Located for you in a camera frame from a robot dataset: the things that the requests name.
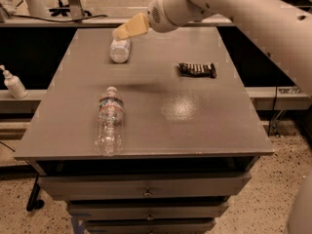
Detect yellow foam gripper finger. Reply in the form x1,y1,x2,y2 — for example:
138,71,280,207
112,13,149,41

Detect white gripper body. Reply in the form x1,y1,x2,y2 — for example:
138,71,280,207
147,0,180,33

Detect blue label plastic bottle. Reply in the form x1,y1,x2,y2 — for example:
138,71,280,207
109,39,131,63

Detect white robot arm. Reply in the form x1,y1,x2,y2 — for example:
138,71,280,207
112,0,312,97

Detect clear water bottle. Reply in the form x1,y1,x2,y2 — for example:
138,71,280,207
95,87,124,156

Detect white pump dispenser bottle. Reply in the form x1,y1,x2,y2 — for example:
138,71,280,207
0,65,27,99

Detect dark snack bar wrapper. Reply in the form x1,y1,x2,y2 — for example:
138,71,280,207
178,62,217,78

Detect grey drawer cabinet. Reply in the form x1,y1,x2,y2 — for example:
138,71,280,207
13,26,275,234

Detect top grey drawer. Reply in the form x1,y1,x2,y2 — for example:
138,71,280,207
39,172,251,201

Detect grey drawer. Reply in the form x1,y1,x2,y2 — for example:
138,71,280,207
69,201,228,220
86,218,215,234
39,172,251,201

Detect middle grey drawer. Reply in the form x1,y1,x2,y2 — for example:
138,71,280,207
69,201,228,220

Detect bottom grey drawer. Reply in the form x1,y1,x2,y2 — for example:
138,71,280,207
86,218,215,234

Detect black caster wheel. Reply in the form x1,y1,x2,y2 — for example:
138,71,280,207
26,176,45,212

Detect grey metal frame post left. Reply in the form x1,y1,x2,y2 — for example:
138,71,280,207
67,0,85,20

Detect black cable on shelf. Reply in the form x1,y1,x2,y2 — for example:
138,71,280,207
0,5,108,24

